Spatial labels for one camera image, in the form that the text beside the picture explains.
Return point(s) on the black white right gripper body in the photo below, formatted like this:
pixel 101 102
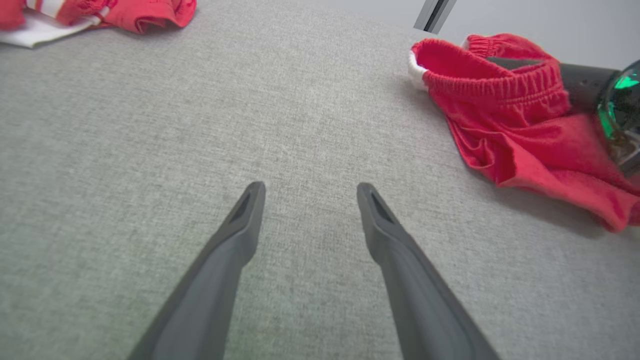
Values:
pixel 622 110

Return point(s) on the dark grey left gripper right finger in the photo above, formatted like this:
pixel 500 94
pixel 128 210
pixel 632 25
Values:
pixel 420 300

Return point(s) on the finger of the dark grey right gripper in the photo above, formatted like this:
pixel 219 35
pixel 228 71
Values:
pixel 587 85

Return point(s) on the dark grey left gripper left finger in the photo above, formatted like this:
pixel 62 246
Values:
pixel 210 290

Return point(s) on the red shorts white trim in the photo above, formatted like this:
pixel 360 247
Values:
pixel 500 125

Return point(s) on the red jersey black lettering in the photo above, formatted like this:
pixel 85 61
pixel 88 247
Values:
pixel 150 15

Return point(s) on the grey fabric table cover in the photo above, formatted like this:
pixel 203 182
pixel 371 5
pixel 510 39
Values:
pixel 200 125

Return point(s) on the grey partition post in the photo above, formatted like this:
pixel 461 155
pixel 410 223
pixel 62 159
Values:
pixel 434 15

